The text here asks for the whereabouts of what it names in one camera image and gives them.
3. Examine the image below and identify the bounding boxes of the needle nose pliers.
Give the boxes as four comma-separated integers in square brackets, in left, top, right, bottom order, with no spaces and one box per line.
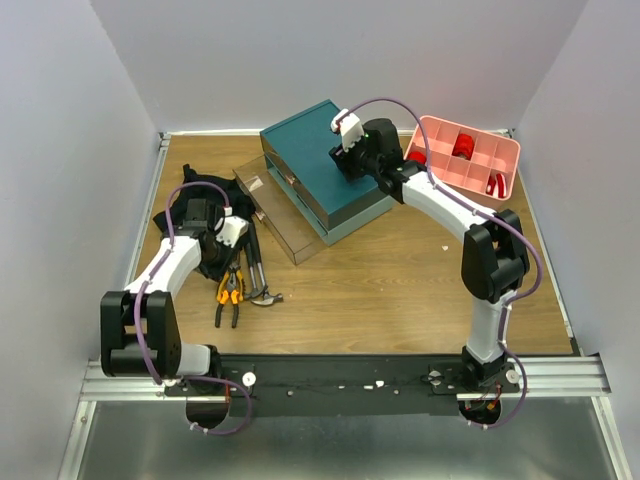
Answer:
[216,261,245,305]

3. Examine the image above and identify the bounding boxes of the combination pliers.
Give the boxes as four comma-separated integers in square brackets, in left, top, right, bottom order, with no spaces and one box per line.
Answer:
[213,288,243,330]

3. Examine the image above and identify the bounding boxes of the claw hammer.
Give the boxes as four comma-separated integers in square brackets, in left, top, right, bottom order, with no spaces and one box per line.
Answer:
[249,228,284,307]

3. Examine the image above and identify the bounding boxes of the teal drawer cabinet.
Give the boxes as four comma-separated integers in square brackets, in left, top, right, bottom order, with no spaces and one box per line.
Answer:
[260,100,394,246]

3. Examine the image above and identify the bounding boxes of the clear drawer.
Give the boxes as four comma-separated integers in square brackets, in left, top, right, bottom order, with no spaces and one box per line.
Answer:
[262,140,330,231]
[233,156,327,265]

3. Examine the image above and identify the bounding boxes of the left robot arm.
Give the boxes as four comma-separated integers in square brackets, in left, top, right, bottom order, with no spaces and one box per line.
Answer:
[100,199,249,395]

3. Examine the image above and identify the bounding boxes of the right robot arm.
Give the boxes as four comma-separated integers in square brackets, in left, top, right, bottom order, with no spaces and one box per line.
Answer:
[329,112,530,392]

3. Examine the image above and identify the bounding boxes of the red roll left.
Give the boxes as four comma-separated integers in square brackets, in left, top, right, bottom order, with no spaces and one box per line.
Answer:
[406,151,426,170]

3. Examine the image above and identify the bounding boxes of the black cloth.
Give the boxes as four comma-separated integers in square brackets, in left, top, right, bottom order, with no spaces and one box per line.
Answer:
[169,164,255,282]

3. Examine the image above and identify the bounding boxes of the red roll middle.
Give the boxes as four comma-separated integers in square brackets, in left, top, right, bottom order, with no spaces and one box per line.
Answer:
[452,133,475,160]

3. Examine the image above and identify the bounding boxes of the pink compartment tray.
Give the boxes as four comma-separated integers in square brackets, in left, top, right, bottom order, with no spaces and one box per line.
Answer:
[405,116,520,211]

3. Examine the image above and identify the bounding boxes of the red white tape roll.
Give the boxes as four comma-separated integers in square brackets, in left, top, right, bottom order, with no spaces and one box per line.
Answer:
[485,172,508,199]

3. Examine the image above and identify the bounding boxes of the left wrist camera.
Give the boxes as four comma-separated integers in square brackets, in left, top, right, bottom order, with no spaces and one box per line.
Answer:
[215,215,249,248]

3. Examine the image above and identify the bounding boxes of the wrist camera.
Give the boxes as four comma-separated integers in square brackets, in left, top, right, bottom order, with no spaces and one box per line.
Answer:
[330,109,365,152]
[215,215,249,248]

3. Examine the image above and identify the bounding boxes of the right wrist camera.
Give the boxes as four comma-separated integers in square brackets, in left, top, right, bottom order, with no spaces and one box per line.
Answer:
[330,109,365,152]

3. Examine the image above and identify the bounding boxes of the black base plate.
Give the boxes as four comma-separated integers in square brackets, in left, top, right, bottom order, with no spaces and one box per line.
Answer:
[165,354,520,424]

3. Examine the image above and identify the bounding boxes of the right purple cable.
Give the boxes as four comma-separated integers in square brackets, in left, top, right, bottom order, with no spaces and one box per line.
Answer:
[344,95,544,431]

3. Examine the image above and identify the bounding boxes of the aluminium frame rail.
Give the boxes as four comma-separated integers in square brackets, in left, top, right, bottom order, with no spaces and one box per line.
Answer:
[57,130,634,480]

